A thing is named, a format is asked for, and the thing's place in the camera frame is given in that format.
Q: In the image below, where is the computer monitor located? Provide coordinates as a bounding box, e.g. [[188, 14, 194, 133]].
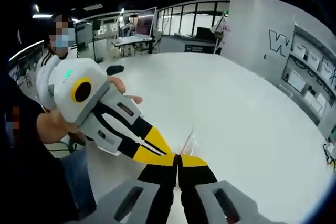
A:
[[136, 7, 158, 37]]

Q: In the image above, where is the clear resealable bag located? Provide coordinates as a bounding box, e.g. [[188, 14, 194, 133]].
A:
[[178, 125, 208, 156]]

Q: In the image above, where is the large white storage bin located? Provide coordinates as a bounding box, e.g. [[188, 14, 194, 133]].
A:
[[285, 70, 308, 92]]

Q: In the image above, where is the small black object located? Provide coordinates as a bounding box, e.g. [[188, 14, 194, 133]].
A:
[[105, 65, 124, 76]]

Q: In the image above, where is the white storage box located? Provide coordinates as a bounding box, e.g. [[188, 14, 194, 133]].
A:
[[307, 50, 322, 69], [292, 42, 308, 57], [320, 61, 335, 80]]

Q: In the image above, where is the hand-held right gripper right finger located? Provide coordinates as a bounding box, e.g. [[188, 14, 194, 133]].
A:
[[177, 153, 259, 224]]

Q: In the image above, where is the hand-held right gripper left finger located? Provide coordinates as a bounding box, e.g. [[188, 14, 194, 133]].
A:
[[96, 154, 177, 224]]

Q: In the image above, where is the white workbench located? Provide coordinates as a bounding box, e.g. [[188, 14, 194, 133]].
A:
[[111, 34, 154, 57]]

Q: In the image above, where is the person's left hand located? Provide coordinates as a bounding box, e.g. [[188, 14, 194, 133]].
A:
[[36, 109, 87, 146]]

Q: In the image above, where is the white charger with cables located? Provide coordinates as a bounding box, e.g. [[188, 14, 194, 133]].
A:
[[322, 141, 336, 168]]

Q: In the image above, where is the grey metal shelf unit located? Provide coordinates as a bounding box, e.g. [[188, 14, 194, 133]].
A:
[[279, 23, 336, 141]]

